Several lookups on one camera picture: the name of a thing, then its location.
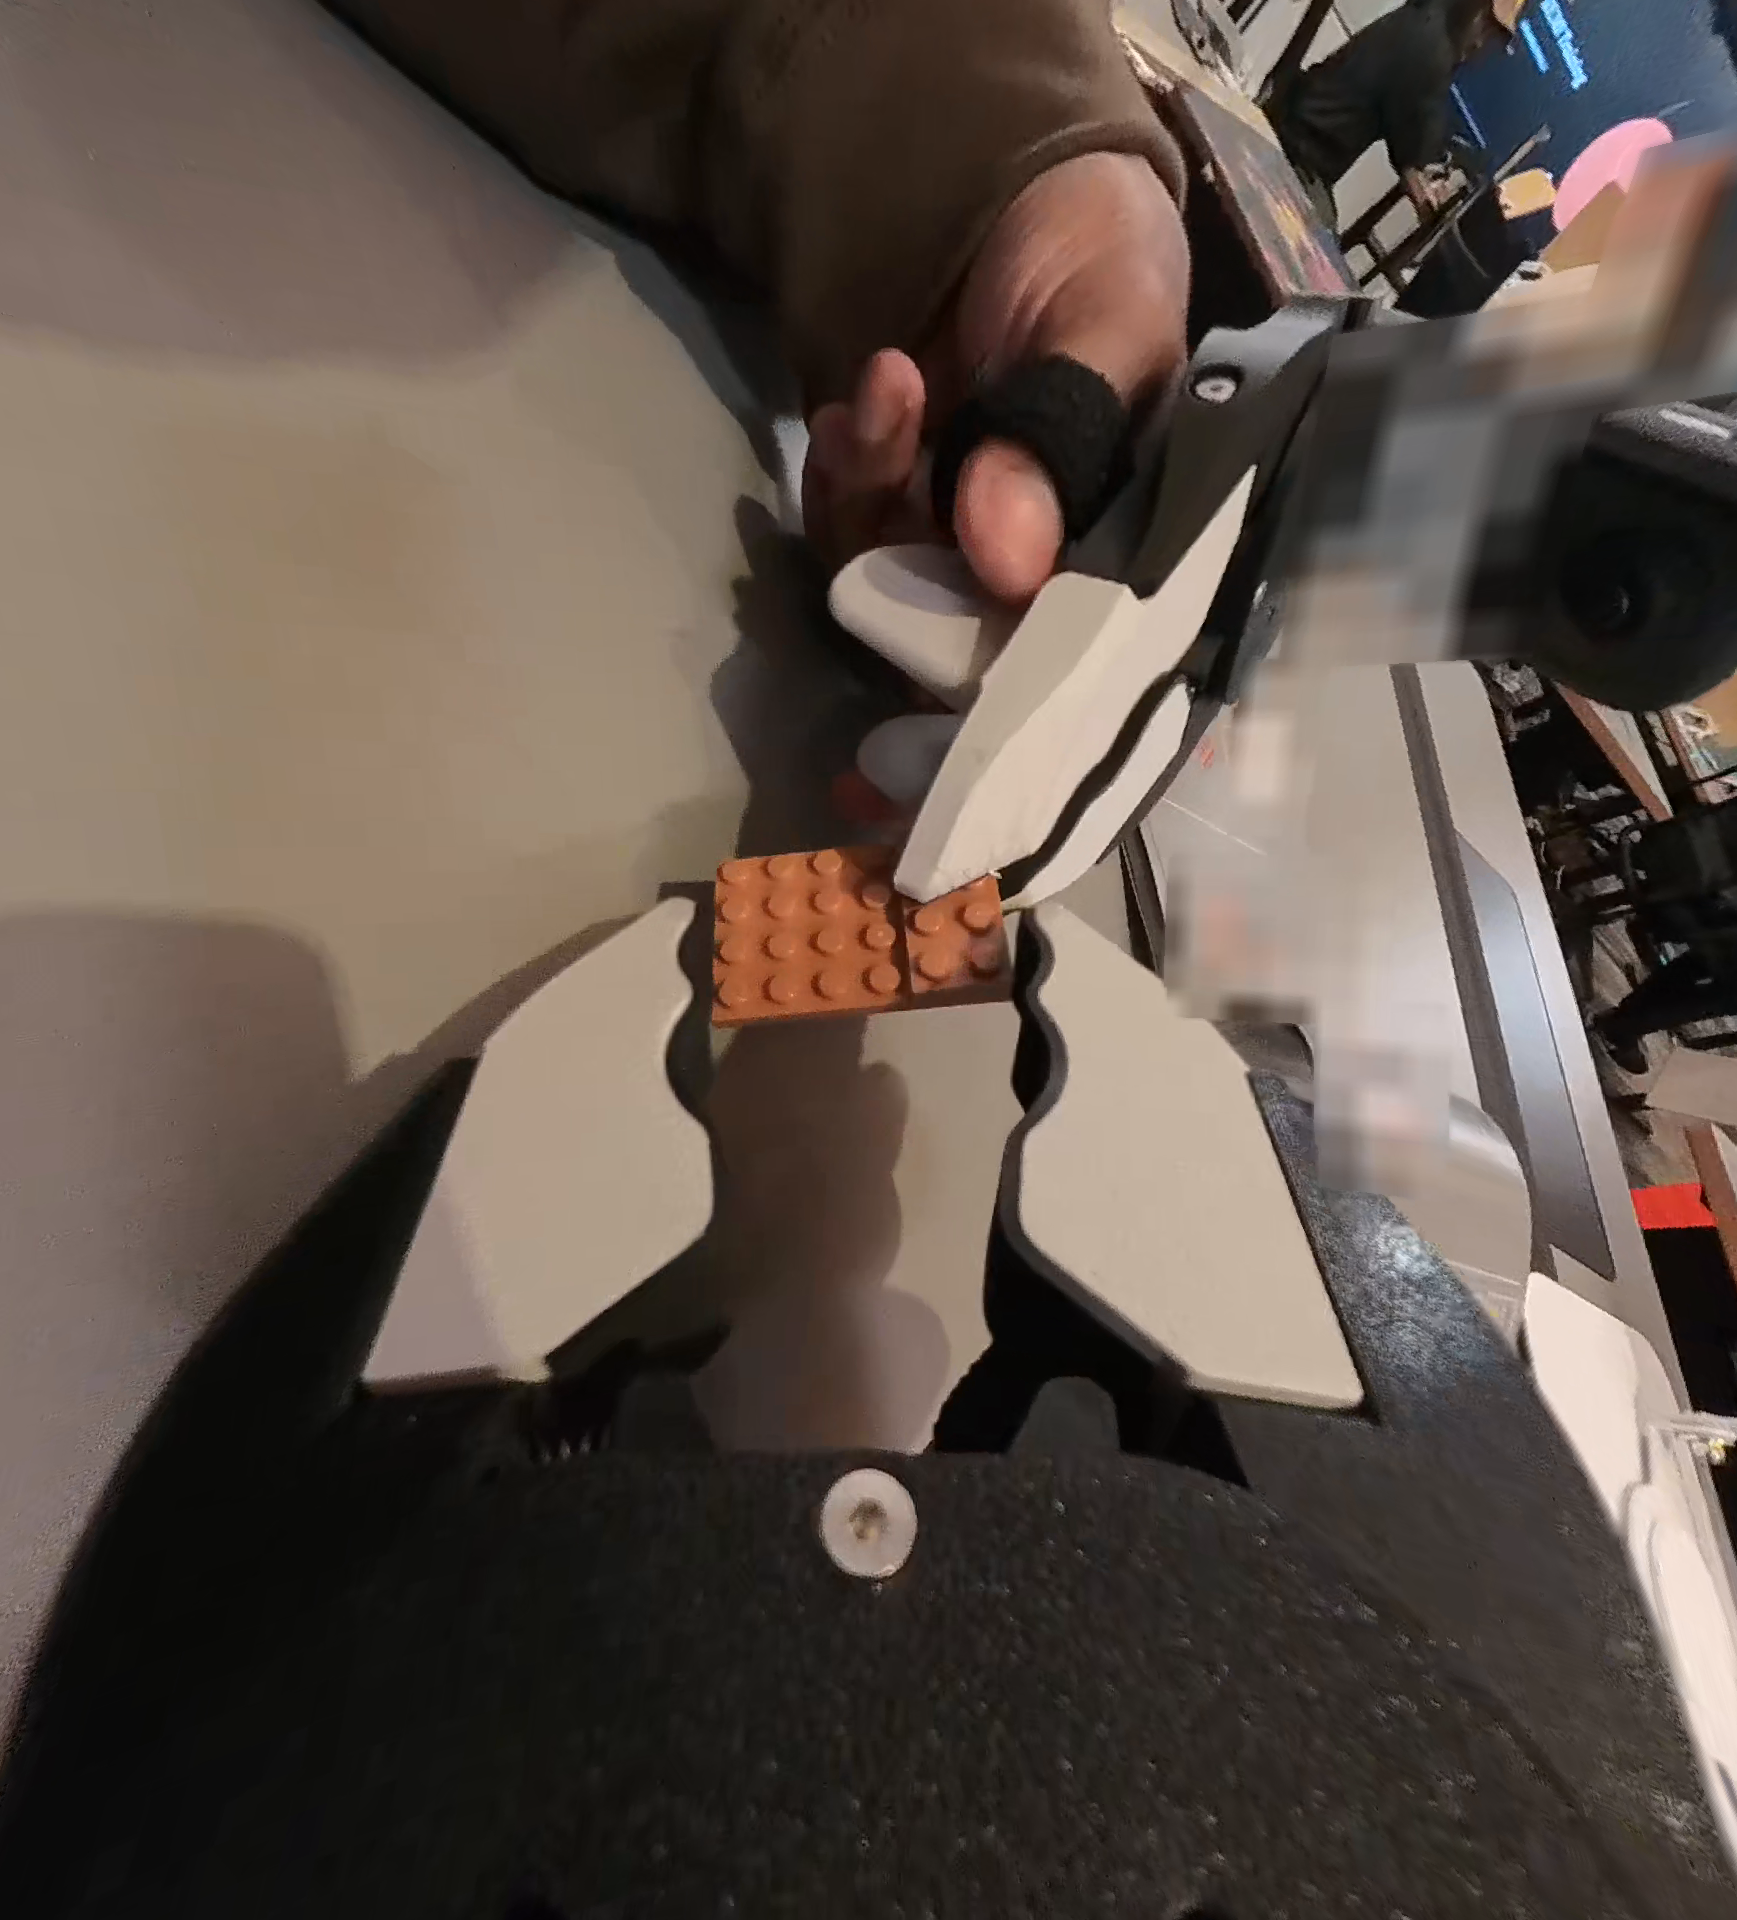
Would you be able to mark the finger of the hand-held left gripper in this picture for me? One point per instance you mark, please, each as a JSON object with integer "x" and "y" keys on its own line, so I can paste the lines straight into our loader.
{"x": 1132, "y": 779}
{"x": 1033, "y": 722}

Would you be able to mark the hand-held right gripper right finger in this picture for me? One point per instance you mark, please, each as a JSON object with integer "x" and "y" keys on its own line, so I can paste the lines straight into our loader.
{"x": 1168, "y": 1203}

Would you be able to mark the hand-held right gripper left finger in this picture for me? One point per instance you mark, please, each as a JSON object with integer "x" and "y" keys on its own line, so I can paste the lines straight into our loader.
{"x": 553, "y": 1187}

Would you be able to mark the wide brown toy brick plate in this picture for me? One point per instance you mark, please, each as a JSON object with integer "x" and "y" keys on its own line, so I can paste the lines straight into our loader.
{"x": 960, "y": 943}

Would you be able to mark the square brown toy brick plate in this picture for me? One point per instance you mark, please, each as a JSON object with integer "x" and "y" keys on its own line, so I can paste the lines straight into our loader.
{"x": 806, "y": 936}

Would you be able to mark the person's left forearm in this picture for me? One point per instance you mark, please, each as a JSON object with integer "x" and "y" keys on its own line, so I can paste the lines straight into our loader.
{"x": 806, "y": 120}

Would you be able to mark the person's left hand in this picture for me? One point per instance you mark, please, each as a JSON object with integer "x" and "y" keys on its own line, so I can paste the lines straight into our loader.
{"x": 1076, "y": 271}

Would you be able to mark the dark toy set box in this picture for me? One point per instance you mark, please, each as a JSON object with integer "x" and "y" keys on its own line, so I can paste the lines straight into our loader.
{"x": 1256, "y": 195}

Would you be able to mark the open instruction booklet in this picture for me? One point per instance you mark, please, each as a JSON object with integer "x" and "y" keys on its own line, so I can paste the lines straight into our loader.
{"x": 1484, "y": 1203}

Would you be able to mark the white rounded panel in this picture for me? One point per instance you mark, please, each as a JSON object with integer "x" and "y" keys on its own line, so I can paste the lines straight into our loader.
{"x": 1589, "y": 1383}

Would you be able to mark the large dark wall screen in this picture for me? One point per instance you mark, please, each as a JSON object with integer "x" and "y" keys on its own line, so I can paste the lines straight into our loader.
{"x": 1557, "y": 77}

